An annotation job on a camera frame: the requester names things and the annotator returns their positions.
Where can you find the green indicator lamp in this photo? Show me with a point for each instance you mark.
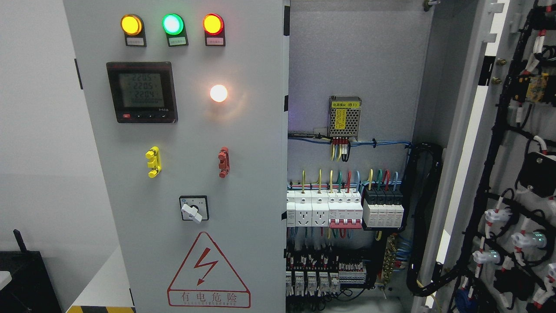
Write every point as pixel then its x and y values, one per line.
pixel 172 24

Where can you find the red indicator lamp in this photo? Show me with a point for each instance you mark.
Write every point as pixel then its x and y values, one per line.
pixel 213 24

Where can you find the yellow indicator lamp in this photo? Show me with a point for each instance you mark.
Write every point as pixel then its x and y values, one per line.
pixel 131 24

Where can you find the white glowing indicator lamp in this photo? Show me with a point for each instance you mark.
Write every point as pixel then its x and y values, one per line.
pixel 218 93

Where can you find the black box on left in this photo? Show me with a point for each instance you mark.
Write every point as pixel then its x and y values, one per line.
pixel 25 283

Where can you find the black digital power meter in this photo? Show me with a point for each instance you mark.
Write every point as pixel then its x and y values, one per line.
pixel 143 92

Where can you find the white rotary selector switch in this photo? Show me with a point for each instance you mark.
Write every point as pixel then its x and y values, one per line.
pixel 194 208

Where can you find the black surge protector module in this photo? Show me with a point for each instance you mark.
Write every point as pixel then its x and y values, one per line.
pixel 383 210

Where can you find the red terminal clip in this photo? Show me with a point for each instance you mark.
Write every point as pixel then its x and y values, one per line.
pixel 224 162

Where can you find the white socket breaker row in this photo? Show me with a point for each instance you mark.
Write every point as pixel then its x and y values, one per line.
pixel 337 210

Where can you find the red electric hazard sticker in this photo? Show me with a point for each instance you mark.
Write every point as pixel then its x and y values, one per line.
pixel 207 279

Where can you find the perforated metal power supply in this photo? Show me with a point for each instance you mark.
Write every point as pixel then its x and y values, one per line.
pixel 344 116

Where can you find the yellow terminal clip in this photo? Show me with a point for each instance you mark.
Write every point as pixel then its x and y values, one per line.
pixel 154 161

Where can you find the grey cabinet door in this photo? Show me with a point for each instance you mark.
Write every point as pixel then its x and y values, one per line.
pixel 484 238
pixel 249 57

